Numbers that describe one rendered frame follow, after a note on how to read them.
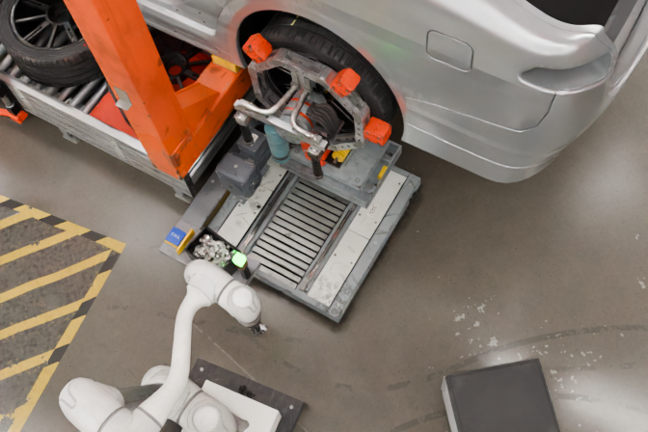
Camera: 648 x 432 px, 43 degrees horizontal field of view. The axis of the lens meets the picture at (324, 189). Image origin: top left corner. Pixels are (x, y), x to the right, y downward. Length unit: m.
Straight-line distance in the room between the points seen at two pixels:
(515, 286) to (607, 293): 0.42
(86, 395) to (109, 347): 1.37
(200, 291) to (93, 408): 0.49
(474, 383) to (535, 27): 1.52
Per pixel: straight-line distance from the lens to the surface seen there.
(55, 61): 4.28
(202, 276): 2.78
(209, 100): 3.64
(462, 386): 3.45
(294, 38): 3.20
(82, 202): 4.40
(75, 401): 2.70
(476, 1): 2.62
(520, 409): 3.45
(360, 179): 3.91
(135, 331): 4.04
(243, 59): 3.63
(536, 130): 2.94
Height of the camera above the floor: 3.68
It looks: 62 degrees down
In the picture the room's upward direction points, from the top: 9 degrees counter-clockwise
